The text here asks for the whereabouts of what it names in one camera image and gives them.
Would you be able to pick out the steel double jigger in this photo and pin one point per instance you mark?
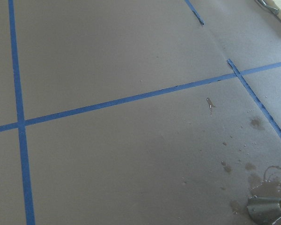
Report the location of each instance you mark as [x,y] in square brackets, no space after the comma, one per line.
[264,210]

